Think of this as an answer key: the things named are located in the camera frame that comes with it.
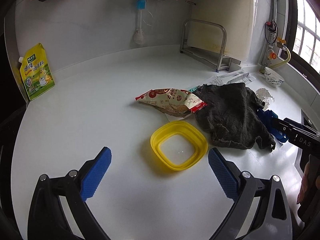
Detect yellow green refill pouch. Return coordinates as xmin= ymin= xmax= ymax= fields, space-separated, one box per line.
xmin=18 ymin=43 xmax=55 ymax=101

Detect white patterned ceramic bowl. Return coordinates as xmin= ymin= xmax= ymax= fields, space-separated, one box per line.
xmin=264 ymin=67 xmax=285 ymax=88

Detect person's right hand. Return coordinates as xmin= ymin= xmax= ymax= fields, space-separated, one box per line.
xmin=297 ymin=161 xmax=310 ymax=204

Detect yellow plastic square lid ring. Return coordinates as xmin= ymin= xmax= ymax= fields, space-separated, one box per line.
xmin=150 ymin=120 xmax=209 ymax=172

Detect grey gas pipe with valves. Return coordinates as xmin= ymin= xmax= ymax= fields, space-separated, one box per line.
xmin=260 ymin=0 xmax=286 ymax=74

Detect crumpled white paper ball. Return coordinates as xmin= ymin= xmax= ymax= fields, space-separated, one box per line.
xmin=255 ymin=88 xmax=274 ymax=111

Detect white cutting board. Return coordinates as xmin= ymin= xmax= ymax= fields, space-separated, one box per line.
xmin=191 ymin=0 xmax=254 ymax=61

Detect white toothbrush package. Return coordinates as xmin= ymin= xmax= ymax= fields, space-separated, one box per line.
xmin=187 ymin=69 xmax=255 ymax=92

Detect dark framed window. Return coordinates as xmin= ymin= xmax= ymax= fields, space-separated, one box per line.
xmin=286 ymin=0 xmax=319 ymax=89

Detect blue white bottle brush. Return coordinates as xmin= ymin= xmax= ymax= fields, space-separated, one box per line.
xmin=133 ymin=0 xmax=146 ymax=46

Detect stainless steel board rack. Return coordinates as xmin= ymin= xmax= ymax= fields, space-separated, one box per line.
xmin=179 ymin=18 xmax=241 ymax=73

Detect yellow gas hose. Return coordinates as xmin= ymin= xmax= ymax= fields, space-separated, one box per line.
xmin=268 ymin=45 xmax=292 ymax=69

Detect red white snack wrapper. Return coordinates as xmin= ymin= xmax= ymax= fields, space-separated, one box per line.
xmin=135 ymin=88 xmax=207 ymax=118

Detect dark grey dish cloth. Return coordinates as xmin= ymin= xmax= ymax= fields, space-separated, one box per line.
xmin=194 ymin=83 xmax=276 ymax=152

